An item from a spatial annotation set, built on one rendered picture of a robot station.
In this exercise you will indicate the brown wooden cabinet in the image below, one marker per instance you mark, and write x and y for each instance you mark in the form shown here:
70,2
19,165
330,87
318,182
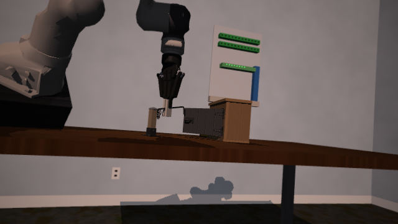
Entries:
226,120

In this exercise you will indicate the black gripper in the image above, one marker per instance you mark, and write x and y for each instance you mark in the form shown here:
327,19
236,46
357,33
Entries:
170,79

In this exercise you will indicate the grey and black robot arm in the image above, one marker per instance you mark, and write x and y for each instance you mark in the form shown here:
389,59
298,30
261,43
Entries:
36,65

